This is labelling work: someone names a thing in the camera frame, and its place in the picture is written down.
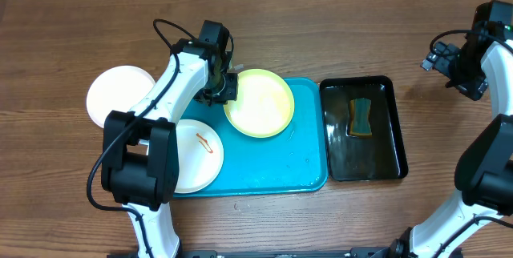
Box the green yellow sponge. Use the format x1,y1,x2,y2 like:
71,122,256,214
348,98,372,138

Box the yellow plate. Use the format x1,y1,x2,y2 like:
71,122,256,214
224,69,295,138

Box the black water tray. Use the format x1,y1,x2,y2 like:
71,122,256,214
320,75,409,182

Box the white plate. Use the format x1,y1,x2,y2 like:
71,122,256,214
175,119,224,194

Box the pale pink plate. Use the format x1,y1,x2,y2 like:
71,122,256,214
86,65,156,128

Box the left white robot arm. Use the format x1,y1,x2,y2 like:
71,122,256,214
87,34,237,257

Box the teal plastic tray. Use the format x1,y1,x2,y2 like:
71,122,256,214
175,78,328,198

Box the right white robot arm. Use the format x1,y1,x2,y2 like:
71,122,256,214
366,22,512,257

